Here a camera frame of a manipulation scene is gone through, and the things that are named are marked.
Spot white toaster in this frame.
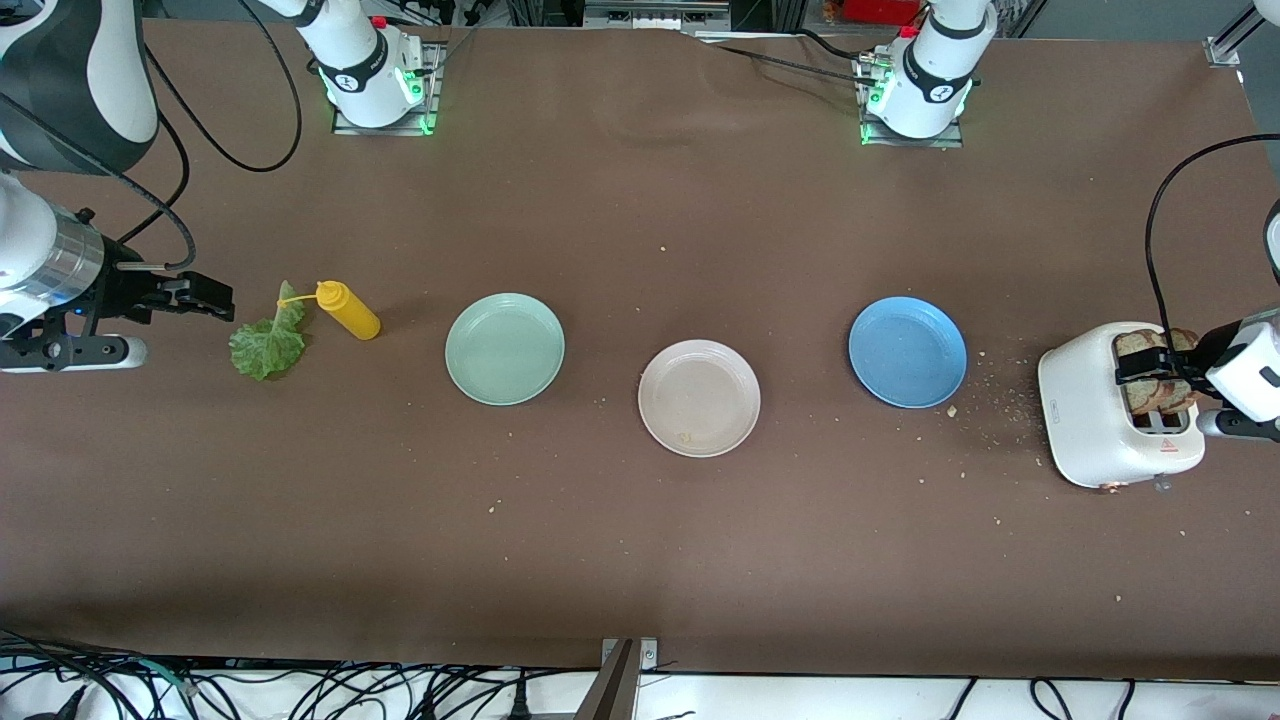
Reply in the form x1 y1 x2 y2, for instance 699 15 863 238
1037 321 1207 494

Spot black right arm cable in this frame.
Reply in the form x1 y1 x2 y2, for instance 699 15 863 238
0 0 304 273

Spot teal cable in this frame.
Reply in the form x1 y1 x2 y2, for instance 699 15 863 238
125 655 196 693

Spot red box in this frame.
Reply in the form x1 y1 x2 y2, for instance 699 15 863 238
845 0 921 26

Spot green lettuce leaf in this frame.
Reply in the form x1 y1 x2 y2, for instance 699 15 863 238
228 280 309 381

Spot black cable on table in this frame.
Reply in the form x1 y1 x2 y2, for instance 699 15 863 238
690 28 881 89

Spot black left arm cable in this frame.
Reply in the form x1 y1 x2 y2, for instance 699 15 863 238
1145 133 1280 346

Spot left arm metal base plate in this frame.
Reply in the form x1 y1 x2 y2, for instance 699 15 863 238
853 55 967 150

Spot grey metal box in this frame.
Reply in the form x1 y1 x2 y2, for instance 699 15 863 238
583 0 733 33

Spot blue plate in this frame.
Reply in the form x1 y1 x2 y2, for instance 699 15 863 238
848 296 968 409

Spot aluminium frame corner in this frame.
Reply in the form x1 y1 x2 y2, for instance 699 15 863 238
1204 0 1276 67

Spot pale green plate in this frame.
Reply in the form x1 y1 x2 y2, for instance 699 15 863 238
445 292 566 407

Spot brown bread slice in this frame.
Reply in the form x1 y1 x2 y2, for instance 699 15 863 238
1165 328 1203 413
1113 330 1171 416

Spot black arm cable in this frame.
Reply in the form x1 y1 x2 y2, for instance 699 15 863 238
1145 133 1280 346
0 0 304 273

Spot grey aluminium profile beam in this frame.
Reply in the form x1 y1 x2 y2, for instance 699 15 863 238
572 640 637 720

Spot silver metal bracket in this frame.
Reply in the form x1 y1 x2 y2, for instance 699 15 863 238
600 637 660 673

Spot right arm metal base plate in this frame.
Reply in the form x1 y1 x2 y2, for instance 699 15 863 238
330 40 447 137

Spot yellow squeeze bottle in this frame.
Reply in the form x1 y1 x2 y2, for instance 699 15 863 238
278 280 382 341

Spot beige plate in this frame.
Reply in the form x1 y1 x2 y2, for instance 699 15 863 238
638 339 762 459

